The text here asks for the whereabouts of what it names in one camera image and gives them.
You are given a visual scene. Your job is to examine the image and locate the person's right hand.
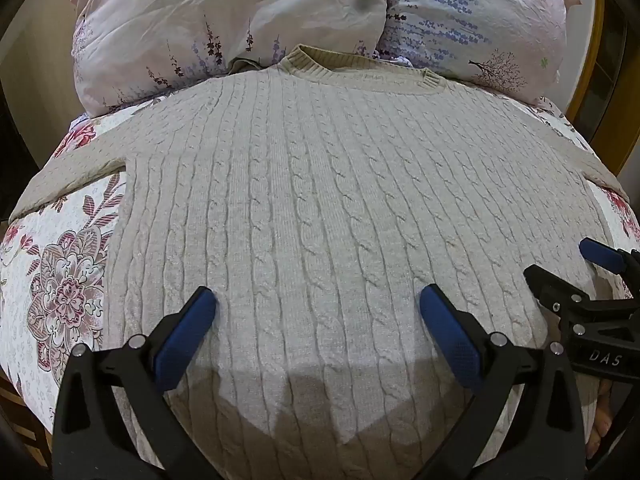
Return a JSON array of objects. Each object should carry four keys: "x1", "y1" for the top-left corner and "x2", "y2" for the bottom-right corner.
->
[{"x1": 585, "y1": 378, "x2": 620, "y2": 462}]

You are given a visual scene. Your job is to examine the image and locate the yellow wooden headboard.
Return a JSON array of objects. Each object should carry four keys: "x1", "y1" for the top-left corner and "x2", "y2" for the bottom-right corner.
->
[{"x1": 559, "y1": 0, "x2": 632, "y2": 177}]

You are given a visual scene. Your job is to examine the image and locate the floral bed sheet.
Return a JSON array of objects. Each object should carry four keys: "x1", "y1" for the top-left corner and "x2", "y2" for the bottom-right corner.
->
[{"x1": 0, "y1": 94, "x2": 640, "y2": 438}]

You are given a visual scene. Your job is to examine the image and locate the pink floral pillow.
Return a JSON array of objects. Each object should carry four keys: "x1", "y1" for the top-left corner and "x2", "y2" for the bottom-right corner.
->
[{"x1": 70, "y1": 0, "x2": 392, "y2": 117}]

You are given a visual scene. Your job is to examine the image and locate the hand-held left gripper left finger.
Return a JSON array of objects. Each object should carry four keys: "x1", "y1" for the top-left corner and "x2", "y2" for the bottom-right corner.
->
[{"x1": 52, "y1": 286, "x2": 236, "y2": 480}]

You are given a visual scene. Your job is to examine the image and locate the brown wooden bed frame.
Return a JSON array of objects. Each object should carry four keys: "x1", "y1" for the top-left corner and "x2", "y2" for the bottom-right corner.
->
[{"x1": 0, "y1": 369, "x2": 57, "y2": 467}]

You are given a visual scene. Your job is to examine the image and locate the cream cable-knit sweater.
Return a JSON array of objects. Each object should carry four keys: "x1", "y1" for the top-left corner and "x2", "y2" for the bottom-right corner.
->
[{"x1": 9, "y1": 44, "x2": 632, "y2": 480}]

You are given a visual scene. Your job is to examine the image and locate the lavender print pillow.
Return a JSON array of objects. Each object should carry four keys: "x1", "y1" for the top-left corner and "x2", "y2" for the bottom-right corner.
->
[{"x1": 375, "y1": 0, "x2": 581, "y2": 107}]

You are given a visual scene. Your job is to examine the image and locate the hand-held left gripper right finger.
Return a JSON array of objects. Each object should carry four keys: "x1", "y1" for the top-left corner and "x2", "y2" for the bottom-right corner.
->
[{"x1": 419, "y1": 284, "x2": 588, "y2": 480}]

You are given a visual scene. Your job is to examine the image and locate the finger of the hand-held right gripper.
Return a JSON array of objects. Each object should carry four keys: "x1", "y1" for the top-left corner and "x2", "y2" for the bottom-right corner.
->
[
  {"x1": 523, "y1": 264, "x2": 640, "y2": 346},
  {"x1": 579, "y1": 238, "x2": 640, "y2": 287}
]

